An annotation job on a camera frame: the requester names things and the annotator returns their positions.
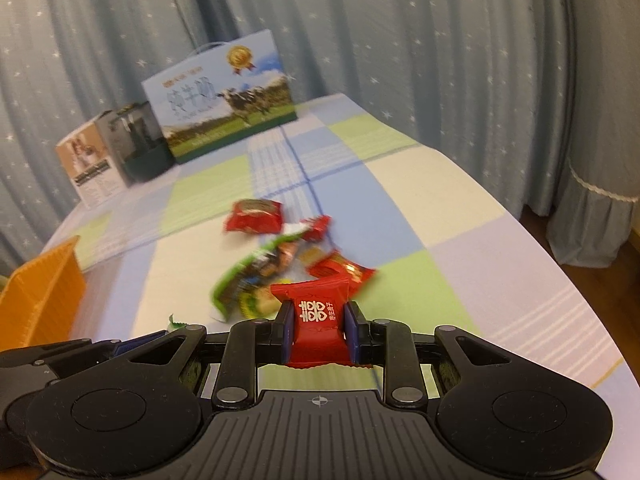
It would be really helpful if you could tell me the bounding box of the star curtain with lace trim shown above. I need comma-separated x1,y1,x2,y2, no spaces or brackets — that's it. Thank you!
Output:
547,155,640,268

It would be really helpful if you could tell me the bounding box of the appliance cardboard box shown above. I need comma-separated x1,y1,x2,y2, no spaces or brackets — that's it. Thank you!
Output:
55,101,176,211

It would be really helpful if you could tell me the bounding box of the yellow snack packet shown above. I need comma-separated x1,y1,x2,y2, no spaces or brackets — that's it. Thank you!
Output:
239,285,279,319

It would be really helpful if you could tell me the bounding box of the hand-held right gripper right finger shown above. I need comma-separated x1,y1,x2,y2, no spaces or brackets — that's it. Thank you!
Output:
345,301,523,409

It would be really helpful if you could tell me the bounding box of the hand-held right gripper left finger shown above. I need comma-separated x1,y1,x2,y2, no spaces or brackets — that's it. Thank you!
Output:
117,301,296,409

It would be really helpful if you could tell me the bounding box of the checked pastel tablecloth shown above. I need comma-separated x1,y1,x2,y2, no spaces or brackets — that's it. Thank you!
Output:
39,92,632,411

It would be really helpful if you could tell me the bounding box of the red snack packet white symbol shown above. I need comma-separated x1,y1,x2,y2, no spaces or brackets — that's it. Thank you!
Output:
270,276,351,368

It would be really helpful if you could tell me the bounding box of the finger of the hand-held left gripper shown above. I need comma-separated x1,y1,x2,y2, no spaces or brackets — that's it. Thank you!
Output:
50,331,167,368

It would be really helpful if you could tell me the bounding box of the milk carton with cow print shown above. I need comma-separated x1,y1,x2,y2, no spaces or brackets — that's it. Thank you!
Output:
141,30,299,166

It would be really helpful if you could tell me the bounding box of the green snack packet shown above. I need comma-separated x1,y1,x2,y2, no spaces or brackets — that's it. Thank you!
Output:
209,232,306,322

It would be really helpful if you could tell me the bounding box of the red twist-wrapped candy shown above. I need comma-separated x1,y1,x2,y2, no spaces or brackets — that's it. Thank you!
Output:
298,214,332,242

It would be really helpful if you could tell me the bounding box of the red orange snack packet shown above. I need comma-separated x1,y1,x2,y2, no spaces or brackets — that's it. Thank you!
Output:
306,251,377,288

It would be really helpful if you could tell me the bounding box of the orange plastic basket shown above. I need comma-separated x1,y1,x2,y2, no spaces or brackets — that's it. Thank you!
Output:
0,235,88,353

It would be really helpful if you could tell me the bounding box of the grey-blue star curtain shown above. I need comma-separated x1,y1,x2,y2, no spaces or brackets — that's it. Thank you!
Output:
0,0,640,271

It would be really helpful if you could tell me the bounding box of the red snack packet beige picture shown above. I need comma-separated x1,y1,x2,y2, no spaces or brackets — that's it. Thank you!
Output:
222,199,284,235

